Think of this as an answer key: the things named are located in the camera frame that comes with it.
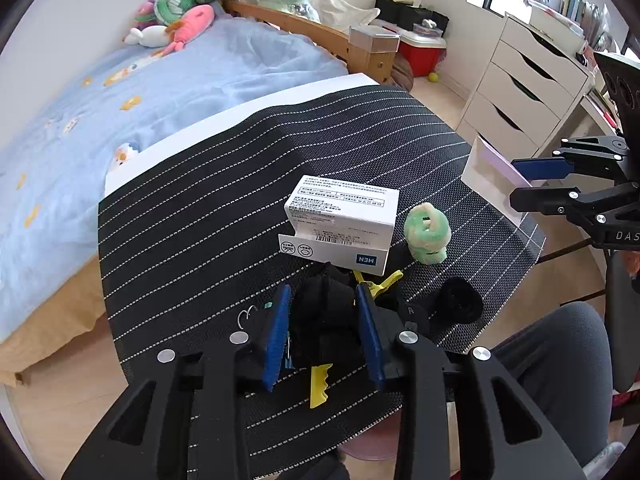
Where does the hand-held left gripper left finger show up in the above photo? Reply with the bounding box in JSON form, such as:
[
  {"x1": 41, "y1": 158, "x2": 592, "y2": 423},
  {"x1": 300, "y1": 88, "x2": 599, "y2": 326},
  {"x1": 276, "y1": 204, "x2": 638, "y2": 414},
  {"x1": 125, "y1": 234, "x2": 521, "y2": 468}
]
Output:
[{"x1": 62, "y1": 284, "x2": 293, "y2": 480}]

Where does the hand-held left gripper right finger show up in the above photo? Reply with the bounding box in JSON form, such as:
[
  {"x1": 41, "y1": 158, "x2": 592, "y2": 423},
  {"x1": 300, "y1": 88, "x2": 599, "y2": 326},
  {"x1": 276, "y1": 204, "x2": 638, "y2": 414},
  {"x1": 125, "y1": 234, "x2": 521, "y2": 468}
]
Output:
[{"x1": 354, "y1": 285, "x2": 586, "y2": 480}]

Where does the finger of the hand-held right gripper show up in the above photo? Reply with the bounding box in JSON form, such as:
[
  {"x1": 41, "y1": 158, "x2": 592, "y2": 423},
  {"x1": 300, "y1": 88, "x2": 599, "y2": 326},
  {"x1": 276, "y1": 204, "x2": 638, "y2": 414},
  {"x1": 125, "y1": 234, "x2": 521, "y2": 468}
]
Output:
[
  {"x1": 511, "y1": 134, "x2": 632, "y2": 181},
  {"x1": 509, "y1": 180, "x2": 640, "y2": 222}
]

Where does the black cloth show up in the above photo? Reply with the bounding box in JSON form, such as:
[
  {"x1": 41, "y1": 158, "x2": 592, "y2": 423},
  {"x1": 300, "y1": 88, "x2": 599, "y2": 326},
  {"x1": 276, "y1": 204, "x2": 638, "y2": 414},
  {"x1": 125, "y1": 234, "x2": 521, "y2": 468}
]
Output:
[{"x1": 290, "y1": 261, "x2": 430, "y2": 373}]

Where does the yellow hair clip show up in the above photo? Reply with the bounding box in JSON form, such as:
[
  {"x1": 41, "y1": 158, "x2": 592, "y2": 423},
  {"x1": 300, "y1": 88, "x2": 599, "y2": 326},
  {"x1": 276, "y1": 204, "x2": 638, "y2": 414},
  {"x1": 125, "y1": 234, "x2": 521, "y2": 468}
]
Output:
[{"x1": 310, "y1": 269, "x2": 404, "y2": 409}]

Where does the white drawer unit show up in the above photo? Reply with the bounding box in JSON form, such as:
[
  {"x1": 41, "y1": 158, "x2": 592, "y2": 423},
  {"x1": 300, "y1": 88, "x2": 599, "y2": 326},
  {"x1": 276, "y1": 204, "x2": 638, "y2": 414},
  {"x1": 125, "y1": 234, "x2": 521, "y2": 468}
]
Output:
[{"x1": 457, "y1": 12, "x2": 591, "y2": 158}]

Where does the black hair scrunchie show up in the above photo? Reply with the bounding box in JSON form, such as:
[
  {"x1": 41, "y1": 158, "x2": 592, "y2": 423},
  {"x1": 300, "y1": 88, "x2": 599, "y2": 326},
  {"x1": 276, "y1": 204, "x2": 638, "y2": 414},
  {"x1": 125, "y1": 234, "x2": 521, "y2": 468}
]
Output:
[{"x1": 432, "y1": 276, "x2": 485, "y2": 323}]

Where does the mauve round stool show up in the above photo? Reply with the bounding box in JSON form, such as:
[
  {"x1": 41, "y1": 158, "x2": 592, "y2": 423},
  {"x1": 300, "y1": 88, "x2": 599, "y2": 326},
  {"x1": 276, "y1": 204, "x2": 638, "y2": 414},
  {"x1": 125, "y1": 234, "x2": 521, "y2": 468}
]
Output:
[{"x1": 344, "y1": 426, "x2": 402, "y2": 462}]

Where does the green plush toy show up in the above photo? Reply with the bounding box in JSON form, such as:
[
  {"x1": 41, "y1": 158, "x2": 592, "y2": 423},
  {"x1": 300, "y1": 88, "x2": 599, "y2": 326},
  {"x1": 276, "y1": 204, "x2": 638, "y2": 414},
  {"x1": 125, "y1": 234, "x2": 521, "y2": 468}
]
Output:
[{"x1": 403, "y1": 201, "x2": 452, "y2": 265}]

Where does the white cardboard box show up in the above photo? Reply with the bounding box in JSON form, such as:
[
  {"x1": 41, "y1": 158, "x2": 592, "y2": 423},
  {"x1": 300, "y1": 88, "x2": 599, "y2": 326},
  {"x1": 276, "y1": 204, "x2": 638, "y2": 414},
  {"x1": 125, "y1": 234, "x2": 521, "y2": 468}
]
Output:
[{"x1": 278, "y1": 175, "x2": 401, "y2": 277}]

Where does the person's leg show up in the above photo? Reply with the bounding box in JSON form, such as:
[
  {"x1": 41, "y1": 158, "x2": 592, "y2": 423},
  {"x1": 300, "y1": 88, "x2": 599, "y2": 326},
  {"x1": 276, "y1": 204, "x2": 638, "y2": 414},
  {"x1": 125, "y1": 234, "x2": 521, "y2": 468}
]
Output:
[{"x1": 487, "y1": 302, "x2": 613, "y2": 461}]

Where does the black striped mat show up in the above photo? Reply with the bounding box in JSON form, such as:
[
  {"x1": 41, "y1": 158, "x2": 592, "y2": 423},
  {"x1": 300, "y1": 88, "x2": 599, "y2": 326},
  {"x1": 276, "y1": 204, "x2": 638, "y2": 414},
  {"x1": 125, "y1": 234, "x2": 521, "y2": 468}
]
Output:
[{"x1": 97, "y1": 85, "x2": 547, "y2": 466}]

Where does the row of books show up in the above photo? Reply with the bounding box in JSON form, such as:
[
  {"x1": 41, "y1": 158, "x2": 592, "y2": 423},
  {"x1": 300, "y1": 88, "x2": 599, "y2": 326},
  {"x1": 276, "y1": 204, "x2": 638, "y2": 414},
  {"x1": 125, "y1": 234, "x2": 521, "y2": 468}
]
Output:
[{"x1": 522, "y1": 0, "x2": 618, "y2": 48}]

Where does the red cooler box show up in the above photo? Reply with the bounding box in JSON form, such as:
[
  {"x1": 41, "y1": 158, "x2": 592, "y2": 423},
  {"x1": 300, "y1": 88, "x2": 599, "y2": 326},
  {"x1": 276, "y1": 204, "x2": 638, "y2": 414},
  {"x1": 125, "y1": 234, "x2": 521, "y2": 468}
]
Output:
[{"x1": 397, "y1": 30, "x2": 447, "y2": 79}]

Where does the brown round bag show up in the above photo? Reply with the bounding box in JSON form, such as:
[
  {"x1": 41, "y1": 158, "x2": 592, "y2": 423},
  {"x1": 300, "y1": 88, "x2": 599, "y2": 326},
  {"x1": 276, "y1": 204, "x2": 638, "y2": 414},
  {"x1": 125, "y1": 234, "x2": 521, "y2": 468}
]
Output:
[{"x1": 390, "y1": 54, "x2": 416, "y2": 92}]

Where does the black storage box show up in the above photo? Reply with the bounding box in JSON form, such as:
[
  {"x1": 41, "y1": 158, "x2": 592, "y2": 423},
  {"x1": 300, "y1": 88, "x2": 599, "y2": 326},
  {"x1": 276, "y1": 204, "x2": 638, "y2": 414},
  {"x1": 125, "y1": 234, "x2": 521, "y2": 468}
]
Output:
[
  {"x1": 375, "y1": 0, "x2": 416, "y2": 25},
  {"x1": 412, "y1": 6, "x2": 450, "y2": 37}
]

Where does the grey cardboard box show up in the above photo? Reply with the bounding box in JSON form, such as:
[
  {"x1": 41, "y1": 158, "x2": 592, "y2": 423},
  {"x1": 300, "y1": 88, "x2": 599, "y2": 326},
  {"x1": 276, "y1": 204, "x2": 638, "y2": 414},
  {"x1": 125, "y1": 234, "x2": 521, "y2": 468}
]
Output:
[{"x1": 349, "y1": 25, "x2": 401, "y2": 56}]

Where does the white printed cloth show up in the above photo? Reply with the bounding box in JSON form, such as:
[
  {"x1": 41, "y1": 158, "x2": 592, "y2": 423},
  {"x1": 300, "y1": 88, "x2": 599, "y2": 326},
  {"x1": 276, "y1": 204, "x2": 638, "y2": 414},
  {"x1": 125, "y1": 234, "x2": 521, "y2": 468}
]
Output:
[{"x1": 582, "y1": 441, "x2": 627, "y2": 480}]

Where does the beige bed base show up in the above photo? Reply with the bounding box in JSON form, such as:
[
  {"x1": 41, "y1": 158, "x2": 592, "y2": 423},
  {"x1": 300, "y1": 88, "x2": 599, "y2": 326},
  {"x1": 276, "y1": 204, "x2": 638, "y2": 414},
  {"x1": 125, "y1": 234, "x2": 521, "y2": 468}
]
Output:
[{"x1": 0, "y1": 255, "x2": 108, "y2": 388}]

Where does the clear plastic bag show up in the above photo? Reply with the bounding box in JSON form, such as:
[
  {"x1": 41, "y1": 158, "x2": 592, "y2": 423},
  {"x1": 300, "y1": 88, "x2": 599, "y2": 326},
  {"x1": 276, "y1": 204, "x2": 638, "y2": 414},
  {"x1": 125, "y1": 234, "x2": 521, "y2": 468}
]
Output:
[{"x1": 234, "y1": 0, "x2": 383, "y2": 33}]

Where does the bed with blue cover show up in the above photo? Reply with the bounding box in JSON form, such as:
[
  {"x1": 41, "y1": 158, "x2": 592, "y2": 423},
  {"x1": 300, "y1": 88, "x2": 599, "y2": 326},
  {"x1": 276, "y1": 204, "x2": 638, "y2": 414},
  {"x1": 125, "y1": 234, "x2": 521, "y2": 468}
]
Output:
[{"x1": 0, "y1": 2, "x2": 351, "y2": 341}]

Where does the white plush toy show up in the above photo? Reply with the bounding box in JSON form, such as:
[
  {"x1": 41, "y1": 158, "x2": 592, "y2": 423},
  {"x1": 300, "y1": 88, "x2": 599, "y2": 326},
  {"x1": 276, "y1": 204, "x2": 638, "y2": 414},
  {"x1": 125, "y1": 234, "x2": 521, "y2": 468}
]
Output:
[{"x1": 123, "y1": 25, "x2": 173, "y2": 49}]

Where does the pink fish plush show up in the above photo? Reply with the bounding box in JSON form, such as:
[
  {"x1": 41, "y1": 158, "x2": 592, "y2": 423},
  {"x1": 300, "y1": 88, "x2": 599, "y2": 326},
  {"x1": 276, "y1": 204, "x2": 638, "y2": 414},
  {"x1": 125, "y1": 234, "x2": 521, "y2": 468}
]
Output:
[{"x1": 151, "y1": 4, "x2": 217, "y2": 57}]

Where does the green striped plush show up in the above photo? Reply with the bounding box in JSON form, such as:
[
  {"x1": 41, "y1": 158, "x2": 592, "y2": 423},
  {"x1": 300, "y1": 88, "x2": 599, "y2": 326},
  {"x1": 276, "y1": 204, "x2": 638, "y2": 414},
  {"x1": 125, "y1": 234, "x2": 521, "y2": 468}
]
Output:
[{"x1": 153, "y1": 0, "x2": 202, "y2": 26}]

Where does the pink purple plush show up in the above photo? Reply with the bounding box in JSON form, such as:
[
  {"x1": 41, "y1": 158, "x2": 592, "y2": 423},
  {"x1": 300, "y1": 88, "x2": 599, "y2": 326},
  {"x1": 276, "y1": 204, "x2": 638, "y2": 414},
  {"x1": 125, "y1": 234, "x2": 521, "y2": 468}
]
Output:
[{"x1": 133, "y1": 0, "x2": 159, "y2": 31}]

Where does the wooden bed frame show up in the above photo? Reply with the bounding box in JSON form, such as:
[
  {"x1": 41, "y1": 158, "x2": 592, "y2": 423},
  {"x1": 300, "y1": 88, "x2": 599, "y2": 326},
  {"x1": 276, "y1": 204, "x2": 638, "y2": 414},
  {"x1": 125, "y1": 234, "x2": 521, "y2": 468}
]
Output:
[{"x1": 222, "y1": 0, "x2": 396, "y2": 83}]

